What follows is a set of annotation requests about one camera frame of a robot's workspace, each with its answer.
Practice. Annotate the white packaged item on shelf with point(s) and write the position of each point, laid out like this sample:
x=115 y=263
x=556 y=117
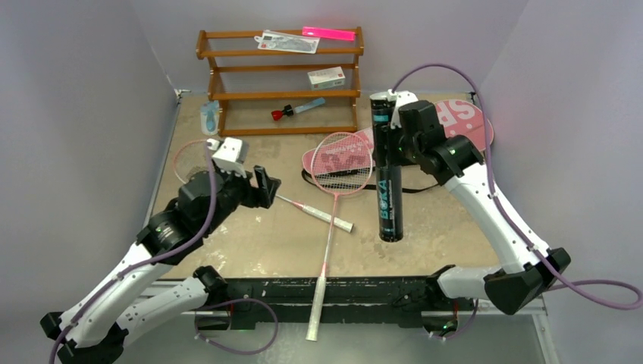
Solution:
x=285 y=42

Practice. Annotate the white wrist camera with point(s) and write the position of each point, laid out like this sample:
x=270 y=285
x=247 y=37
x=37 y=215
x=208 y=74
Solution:
x=229 y=154
x=399 y=99

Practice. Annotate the light blue white device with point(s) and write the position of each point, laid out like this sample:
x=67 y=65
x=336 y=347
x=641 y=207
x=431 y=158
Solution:
x=209 y=117

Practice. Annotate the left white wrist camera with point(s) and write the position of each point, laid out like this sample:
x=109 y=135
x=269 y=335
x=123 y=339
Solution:
x=229 y=154

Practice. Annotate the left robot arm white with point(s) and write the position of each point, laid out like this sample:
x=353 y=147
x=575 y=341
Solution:
x=111 y=317

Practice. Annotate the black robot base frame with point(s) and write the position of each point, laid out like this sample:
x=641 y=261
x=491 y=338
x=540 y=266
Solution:
x=430 y=302

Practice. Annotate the pink sport racket bag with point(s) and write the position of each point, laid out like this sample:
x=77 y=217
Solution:
x=459 y=117

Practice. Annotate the white red small box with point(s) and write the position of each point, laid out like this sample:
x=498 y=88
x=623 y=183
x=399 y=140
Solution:
x=326 y=78

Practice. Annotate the pink white badminton racket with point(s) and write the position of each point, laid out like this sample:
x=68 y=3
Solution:
x=336 y=184

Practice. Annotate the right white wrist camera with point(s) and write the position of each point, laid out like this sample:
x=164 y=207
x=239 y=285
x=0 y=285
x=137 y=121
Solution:
x=399 y=99

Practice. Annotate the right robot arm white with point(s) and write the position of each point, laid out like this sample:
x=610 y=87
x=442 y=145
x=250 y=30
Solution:
x=528 y=266

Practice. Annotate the wooden three-tier shelf rack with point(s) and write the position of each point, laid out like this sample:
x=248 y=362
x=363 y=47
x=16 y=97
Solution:
x=217 y=91

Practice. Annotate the pink fluorescent bar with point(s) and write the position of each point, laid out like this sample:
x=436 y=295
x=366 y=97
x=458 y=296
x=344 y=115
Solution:
x=328 y=33

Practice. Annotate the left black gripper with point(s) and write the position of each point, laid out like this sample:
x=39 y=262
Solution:
x=256 y=196

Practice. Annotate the red black blue marker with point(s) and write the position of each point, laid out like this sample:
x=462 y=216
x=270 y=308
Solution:
x=289 y=110

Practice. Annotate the black shuttlecock tube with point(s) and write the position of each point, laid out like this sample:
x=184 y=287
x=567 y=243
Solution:
x=387 y=175

